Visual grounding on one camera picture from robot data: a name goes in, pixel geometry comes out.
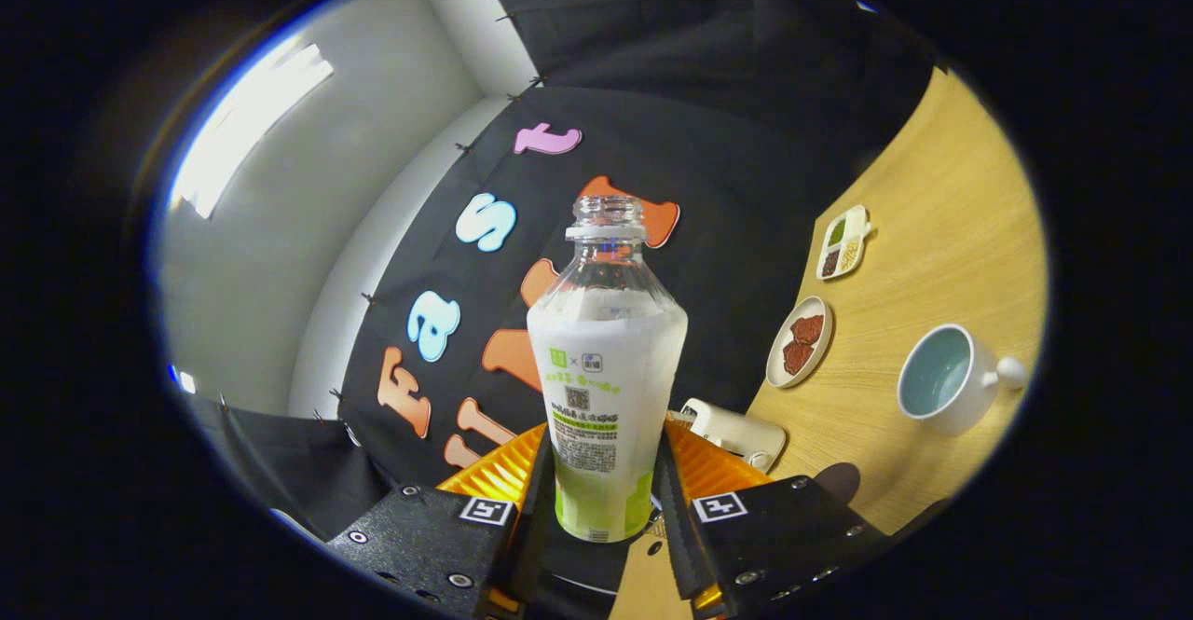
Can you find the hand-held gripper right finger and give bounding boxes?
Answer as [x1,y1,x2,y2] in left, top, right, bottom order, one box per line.
[652,420,891,616]

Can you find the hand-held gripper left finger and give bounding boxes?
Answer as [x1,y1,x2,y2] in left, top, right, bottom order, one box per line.
[326,422,555,616]

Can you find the round dark brown coaster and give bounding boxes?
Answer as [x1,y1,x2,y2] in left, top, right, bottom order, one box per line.
[813,462,863,506]

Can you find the clear juice bottle white label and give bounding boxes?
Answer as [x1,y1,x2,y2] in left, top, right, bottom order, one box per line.
[527,195,689,544]

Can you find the white cup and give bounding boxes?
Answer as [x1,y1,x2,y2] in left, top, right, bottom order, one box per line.
[897,324,1029,436]

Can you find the white toaster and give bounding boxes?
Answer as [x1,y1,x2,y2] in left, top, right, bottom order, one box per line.
[679,398,788,474]

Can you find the white oval plate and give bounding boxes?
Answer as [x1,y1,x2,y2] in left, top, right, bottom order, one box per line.
[765,296,834,389]

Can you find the white divided sauce dish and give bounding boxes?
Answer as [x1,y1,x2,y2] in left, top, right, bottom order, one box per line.
[816,205,874,282]

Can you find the wooden table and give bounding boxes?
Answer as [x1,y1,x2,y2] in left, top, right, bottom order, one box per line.
[610,65,1049,620]

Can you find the black backdrop cloth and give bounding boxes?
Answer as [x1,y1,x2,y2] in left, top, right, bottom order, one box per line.
[191,0,942,546]

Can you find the ceiling light panel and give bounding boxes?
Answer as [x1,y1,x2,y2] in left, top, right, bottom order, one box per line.
[168,37,335,220]

